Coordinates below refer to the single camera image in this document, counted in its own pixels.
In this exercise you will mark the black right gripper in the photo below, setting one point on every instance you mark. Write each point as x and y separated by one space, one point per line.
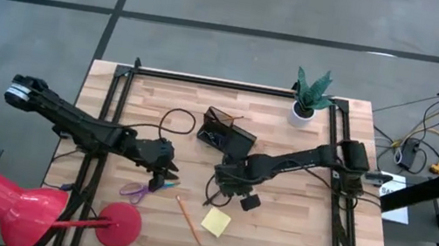
235 176

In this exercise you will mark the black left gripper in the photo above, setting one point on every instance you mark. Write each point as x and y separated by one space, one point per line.
148 153

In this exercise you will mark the purple scissors with teal blades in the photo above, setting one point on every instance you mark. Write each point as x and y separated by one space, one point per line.
171 185

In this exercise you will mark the black mesh desk organizer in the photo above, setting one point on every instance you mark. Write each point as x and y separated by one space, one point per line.
238 141

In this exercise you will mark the yellow sticky note pad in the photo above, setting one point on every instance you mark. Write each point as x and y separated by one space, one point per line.
216 222

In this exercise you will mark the orange pencil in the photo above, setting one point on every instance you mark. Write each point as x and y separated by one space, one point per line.
233 119
188 220

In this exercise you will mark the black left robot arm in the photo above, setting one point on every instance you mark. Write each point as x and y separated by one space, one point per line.
69 121

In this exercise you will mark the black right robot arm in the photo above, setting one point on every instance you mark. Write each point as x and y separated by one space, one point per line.
297 159

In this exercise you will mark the green plant in white pot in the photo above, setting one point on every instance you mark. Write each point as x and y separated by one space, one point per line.
302 116

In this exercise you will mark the red desk lamp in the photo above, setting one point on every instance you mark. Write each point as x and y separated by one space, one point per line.
20 208

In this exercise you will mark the white paper sheet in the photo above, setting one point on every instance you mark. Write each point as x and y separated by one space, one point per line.
397 213

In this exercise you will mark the black power adapter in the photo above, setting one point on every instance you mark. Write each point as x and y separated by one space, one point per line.
409 153

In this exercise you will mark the black desk crossbeam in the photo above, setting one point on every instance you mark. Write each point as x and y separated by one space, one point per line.
425 193

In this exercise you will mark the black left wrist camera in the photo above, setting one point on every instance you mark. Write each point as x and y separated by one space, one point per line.
157 183

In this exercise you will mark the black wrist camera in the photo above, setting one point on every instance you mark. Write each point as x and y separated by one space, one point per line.
250 203
157 183

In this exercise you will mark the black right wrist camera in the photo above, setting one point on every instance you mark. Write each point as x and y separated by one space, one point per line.
250 203

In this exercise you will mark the black aluminium table frame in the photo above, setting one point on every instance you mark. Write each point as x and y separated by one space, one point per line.
208 81

